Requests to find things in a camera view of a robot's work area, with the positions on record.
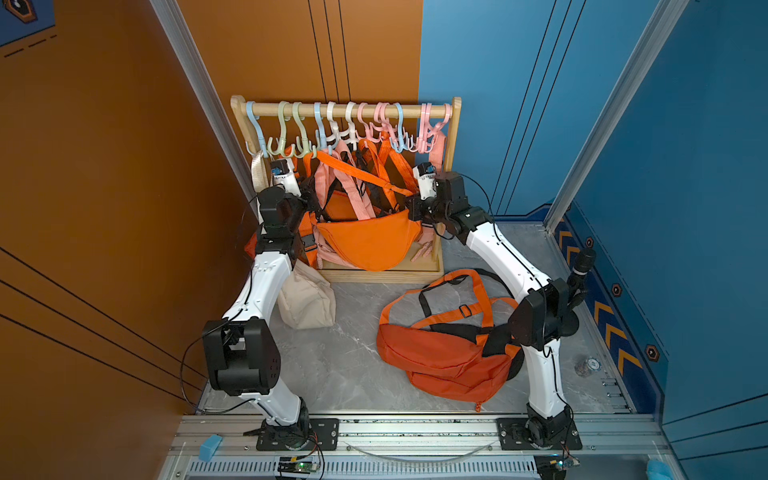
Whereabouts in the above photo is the blue plastic hook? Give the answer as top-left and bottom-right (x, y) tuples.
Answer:
(246, 101), (269, 157)

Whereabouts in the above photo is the dark orange sling bag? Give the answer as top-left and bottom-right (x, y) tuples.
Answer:
(402, 304), (524, 409)
(376, 269), (524, 404)

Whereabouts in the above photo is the black sling bag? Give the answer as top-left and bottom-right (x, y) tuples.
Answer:
(408, 268), (524, 401)

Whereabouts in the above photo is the wooden hanging rack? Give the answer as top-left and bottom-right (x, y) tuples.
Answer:
(230, 95), (461, 283)

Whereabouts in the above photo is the beige sling bag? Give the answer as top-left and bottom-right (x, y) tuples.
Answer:
(248, 152), (336, 330)

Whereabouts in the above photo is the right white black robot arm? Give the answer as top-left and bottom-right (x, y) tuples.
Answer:
(409, 172), (596, 454)

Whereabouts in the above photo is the aluminium rail frame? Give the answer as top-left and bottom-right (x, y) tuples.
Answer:
(158, 412), (686, 479)

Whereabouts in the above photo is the teal cloth corner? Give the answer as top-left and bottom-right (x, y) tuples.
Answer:
(646, 460), (675, 480)

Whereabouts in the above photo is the green plastic hook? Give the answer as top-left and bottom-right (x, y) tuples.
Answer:
(266, 101), (293, 158)

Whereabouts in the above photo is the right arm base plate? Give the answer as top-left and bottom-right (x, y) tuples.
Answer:
(496, 413), (583, 453)

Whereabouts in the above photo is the blue foam block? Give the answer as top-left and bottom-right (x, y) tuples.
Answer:
(198, 434), (223, 462)

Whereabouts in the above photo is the green circuit board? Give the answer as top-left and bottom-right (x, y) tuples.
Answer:
(277, 457), (321, 477)

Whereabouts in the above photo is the small round clear cap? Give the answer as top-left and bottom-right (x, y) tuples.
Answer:
(574, 356), (602, 378)

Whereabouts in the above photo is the light pink strap bag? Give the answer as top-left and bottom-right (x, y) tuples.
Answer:
(411, 132), (446, 262)

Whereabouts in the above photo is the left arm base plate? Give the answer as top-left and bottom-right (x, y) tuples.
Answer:
(256, 418), (340, 451)

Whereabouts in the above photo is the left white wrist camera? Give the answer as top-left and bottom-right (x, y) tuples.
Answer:
(270, 158), (301, 197)

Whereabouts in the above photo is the pink sling bag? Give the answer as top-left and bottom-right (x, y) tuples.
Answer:
(313, 152), (378, 271)

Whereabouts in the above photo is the black microphone stand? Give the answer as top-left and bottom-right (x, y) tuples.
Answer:
(560, 247), (597, 337)

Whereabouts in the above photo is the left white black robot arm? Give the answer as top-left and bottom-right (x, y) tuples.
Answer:
(201, 186), (309, 439)

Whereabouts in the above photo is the bright orange sling bag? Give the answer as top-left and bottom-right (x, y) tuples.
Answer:
(305, 150), (421, 272)

